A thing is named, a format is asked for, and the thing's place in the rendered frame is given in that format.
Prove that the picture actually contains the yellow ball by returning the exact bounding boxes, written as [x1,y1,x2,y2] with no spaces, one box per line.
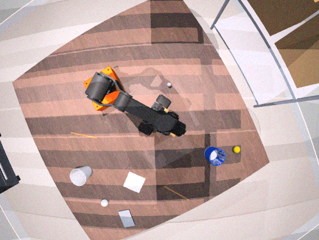
[234,146,240,153]

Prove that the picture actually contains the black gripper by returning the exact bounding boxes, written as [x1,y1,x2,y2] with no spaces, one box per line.
[138,94,171,136]

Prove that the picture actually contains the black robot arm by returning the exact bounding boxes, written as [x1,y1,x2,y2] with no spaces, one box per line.
[85,71,186,137]

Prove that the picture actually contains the white ball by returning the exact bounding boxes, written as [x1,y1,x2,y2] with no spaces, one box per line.
[101,199,108,206]

